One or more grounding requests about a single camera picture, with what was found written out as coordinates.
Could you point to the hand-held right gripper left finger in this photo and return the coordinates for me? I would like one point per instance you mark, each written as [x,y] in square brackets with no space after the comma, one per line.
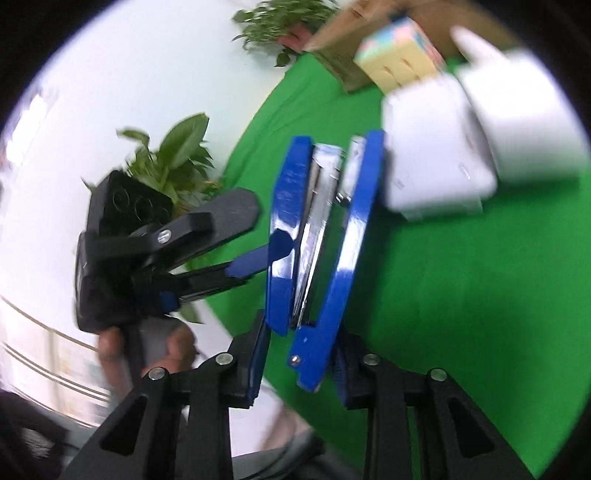
[258,364]

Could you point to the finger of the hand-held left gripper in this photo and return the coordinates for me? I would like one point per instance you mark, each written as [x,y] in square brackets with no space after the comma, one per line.
[258,261]
[221,217]

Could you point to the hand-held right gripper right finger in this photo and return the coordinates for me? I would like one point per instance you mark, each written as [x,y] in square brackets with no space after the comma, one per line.
[344,374]

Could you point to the blue stapler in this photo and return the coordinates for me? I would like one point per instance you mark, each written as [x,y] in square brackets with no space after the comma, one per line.
[355,230]

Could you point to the white rectangular device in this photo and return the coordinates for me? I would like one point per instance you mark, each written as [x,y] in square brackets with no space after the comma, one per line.
[434,147]

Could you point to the cardboard box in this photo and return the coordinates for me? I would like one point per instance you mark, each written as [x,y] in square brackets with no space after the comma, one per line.
[341,21]

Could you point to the pastel puzzle cube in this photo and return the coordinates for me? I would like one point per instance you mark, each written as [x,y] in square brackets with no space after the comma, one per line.
[397,60]

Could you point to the white paper roll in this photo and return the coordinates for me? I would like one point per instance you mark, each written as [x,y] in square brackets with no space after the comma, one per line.
[521,120]

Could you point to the person's left hand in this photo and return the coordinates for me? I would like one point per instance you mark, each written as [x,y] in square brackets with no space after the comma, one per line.
[111,355]

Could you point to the large-leaf green plant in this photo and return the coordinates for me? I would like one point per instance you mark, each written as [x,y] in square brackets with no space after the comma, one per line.
[180,143]

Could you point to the potted green plant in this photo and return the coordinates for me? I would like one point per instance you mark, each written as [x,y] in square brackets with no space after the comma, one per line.
[277,18]

